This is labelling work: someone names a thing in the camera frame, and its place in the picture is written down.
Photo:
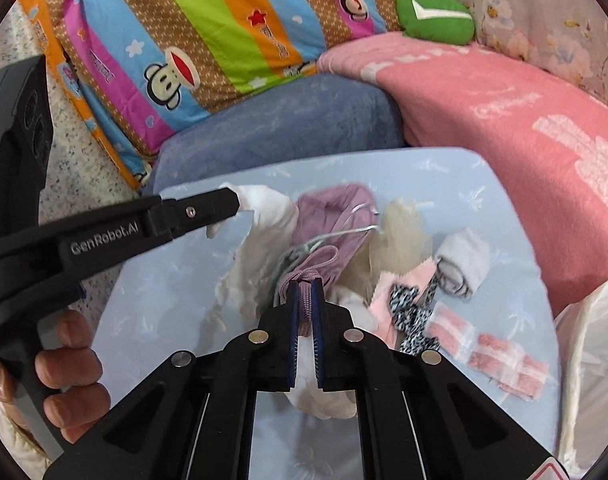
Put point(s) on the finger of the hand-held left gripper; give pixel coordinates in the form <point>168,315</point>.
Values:
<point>204,210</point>

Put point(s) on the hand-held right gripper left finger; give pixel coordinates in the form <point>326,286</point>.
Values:
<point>297,330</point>

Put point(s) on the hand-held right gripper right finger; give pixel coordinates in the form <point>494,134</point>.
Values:
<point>318,330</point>

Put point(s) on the mauve cloth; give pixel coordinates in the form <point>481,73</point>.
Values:
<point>329,210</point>

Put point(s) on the grey sock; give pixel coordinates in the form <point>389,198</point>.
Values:
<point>464,260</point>

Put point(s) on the pink white cloth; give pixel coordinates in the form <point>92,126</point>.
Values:
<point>504,365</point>

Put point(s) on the white plastic bag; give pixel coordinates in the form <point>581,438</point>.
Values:
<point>594,360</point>

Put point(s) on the person's left hand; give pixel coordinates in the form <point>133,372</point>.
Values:
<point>74,370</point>

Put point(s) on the white cloth scrap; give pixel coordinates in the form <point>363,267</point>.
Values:
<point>324,405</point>

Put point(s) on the pink cloth scrap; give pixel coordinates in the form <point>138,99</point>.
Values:
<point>384,290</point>

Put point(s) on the black and white leopard scrap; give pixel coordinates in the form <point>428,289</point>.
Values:
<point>409,320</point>

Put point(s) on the blue-grey cushion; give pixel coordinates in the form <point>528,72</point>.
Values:
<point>284,120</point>

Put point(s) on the cream cloth scrap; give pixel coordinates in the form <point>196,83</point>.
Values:
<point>399,240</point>

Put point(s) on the pink striped wrapper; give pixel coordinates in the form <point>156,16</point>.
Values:
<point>449,332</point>

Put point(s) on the colourful monkey cartoon pillow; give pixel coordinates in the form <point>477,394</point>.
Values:
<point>184,35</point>

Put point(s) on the light blue palm print cloth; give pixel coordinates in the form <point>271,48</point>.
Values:
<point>434,185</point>

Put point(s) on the pink blanket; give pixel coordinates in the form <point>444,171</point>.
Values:
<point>484,125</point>

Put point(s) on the green plush cushion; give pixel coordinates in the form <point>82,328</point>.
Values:
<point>434,20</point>

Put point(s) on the floral quilt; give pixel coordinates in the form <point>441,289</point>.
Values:
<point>534,10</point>

